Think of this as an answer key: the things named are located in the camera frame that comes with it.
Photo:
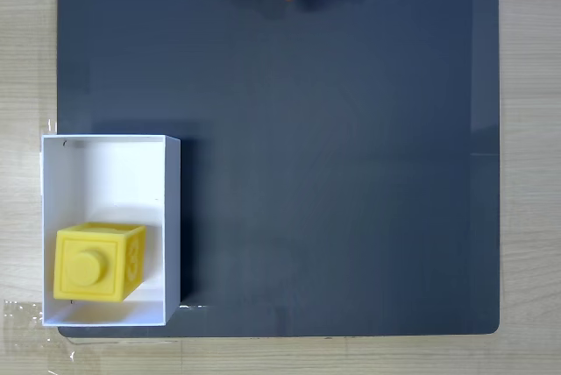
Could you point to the yellow numbered toy block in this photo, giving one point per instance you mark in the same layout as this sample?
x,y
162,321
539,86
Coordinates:
x,y
87,265

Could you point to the white open cardboard box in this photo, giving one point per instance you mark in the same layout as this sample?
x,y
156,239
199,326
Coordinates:
x,y
122,173

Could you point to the dark grey table mat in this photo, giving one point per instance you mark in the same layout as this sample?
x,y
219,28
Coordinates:
x,y
350,129

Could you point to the clear adhesive tape strip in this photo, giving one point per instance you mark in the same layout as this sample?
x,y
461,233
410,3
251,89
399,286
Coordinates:
x,y
51,126
26,327

